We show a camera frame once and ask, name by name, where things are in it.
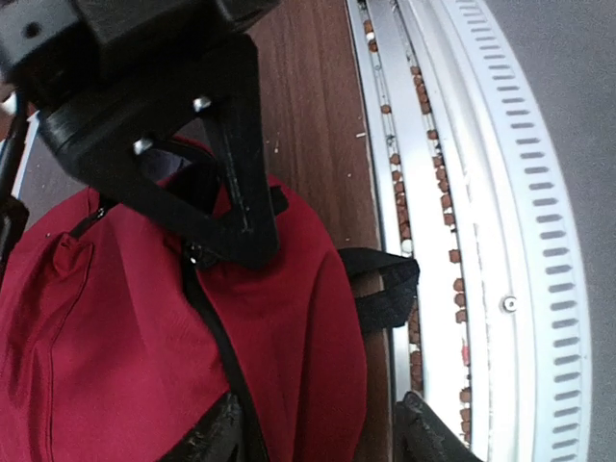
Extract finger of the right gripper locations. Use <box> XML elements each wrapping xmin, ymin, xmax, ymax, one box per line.
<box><xmin>39</xmin><ymin>34</ymin><xmax>279</xmax><ymax>269</ymax></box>

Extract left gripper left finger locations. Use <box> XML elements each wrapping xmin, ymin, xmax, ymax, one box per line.
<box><xmin>163</xmin><ymin>393</ymin><xmax>244</xmax><ymax>462</ymax></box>

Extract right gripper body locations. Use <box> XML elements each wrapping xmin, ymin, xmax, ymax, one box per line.
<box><xmin>1</xmin><ymin>0</ymin><xmax>278</xmax><ymax>108</ymax></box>

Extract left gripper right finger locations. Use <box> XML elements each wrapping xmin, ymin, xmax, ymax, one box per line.
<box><xmin>394</xmin><ymin>391</ymin><xmax>481</xmax><ymax>462</ymax></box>

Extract red backpack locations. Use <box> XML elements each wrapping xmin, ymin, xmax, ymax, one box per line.
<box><xmin>1</xmin><ymin>178</ymin><xmax>420</xmax><ymax>461</ymax></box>

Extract front aluminium rail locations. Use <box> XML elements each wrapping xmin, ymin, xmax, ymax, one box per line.
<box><xmin>347</xmin><ymin>1</ymin><xmax>592</xmax><ymax>461</ymax></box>

